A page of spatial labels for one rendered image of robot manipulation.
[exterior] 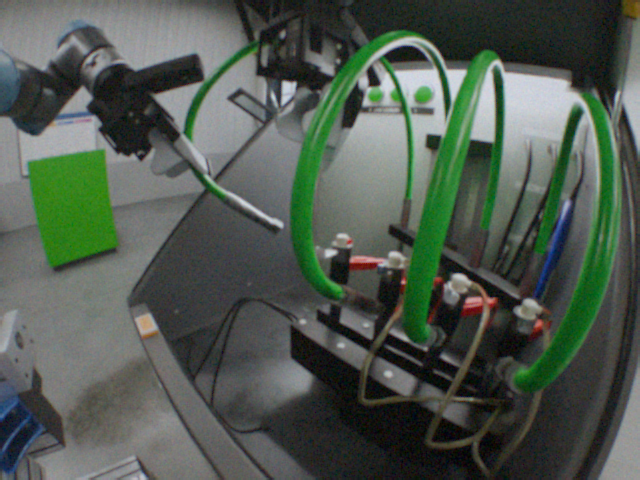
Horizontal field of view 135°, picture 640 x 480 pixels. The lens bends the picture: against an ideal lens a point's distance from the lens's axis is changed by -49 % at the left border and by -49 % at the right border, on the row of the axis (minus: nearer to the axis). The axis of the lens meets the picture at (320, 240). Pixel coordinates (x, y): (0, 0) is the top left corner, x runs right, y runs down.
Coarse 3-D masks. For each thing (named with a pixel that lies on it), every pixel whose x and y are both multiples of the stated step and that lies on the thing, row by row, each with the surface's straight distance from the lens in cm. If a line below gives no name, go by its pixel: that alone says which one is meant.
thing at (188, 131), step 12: (252, 48) 38; (228, 60) 37; (240, 60) 38; (384, 60) 47; (216, 72) 36; (204, 84) 36; (396, 84) 48; (204, 96) 36; (192, 108) 36; (408, 108) 48; (192, 120) 35; (408, 120) 48; (192, 132) 36; (408, 132) 49; (408, 144) 49; (408, 156) 49; (192, 168) 35; (408, 168) 50; (204, 180) 35; (408, 180) 50; (216, 192) 36; (408, 192) 50; (408, 204) 50
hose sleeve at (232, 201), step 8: (224, 200) 36; (232, 200) 36; (240, 200) 36; (232, 208) 37; (240, 208) 36; (248, 208) 37; (248, 216) 37; (256, 216) 37; (264, 216) 38; (264, 224) 38; (272, 224) 38
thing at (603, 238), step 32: (576, 96) 26; (576, 128) 30; (608, 128) 17; (608, 160) 15; (608, 192) 14; (544, 224) 34; (608, 224) 14; (544, 256) 35; (608, 256) 13; (576, 288) 14; (576, 320) 13; (544, 352) 15; (576, 352) 14; (512, 384) 20; (544, 384) 16
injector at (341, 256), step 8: (336, 248) 34; (344, 248) 34; (336, 256) 34; (344, 256) 34; (336, 264) 35; (344, 264) 35; (336, 272) 35; (344, 272) 36; (336, 280) 36; (344, 280) 36; (336, 312) 40; (336, 320) 41; (336, 328) 42
